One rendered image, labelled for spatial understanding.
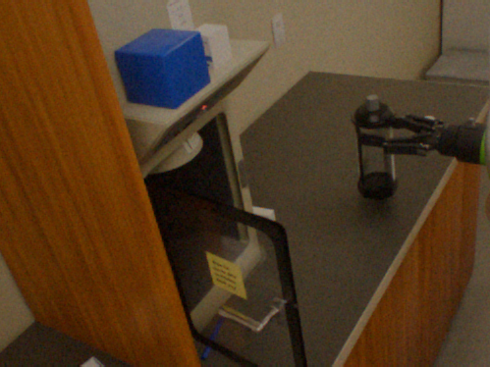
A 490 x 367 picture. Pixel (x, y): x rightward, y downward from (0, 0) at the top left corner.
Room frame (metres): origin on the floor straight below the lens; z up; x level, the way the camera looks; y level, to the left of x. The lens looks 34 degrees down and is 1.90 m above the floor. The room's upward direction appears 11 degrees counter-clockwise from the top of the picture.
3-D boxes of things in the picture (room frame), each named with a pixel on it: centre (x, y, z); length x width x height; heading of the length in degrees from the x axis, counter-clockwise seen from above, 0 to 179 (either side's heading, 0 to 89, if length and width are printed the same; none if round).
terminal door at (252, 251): (0.77, 0.06, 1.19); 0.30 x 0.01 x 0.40; 44
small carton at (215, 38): (1.01, 0.01, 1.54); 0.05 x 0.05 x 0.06; 45
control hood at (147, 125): (0.97, 0.04, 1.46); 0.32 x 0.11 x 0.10; 141
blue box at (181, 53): (0.91, 0.09, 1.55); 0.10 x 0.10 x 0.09; 51
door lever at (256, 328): (0.69, 0.03, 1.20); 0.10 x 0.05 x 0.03; 44
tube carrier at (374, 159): (1.27, -0.35, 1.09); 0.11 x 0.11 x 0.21
